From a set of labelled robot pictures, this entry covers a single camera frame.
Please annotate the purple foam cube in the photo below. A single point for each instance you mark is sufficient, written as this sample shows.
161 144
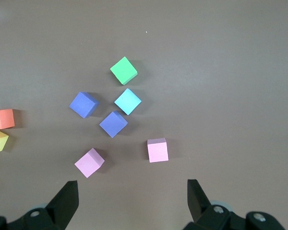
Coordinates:
112 124
82 104

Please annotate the green foam cube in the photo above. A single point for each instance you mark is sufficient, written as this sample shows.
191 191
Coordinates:
123 70

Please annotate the pink foam cube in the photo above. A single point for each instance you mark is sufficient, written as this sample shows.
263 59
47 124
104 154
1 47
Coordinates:
158 151
88 163

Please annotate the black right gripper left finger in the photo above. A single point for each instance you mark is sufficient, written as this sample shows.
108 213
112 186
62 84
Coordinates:
55 213

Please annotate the blue foam cube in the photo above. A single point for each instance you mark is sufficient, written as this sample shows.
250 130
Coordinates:
127 101

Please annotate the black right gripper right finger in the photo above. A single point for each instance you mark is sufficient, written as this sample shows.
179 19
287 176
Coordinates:
206 215

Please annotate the brown table mat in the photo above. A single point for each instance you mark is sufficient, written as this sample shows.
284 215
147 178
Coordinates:
218 72

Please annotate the orange foam cube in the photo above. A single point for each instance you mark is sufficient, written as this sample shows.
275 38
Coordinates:
1 119

